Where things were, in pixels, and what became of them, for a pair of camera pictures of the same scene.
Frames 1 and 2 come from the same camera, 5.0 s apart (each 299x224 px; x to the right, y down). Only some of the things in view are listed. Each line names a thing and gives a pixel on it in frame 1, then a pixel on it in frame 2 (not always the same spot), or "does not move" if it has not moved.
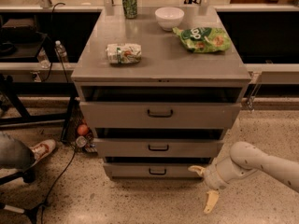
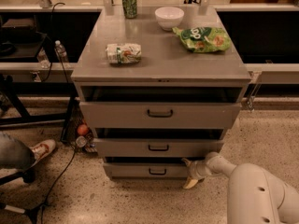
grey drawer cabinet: x=159 y=87 does not move
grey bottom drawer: x=151 y=170 does not move
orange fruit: x=82 y=129 does not move
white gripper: x=213 y=178 -> x=196 y=169
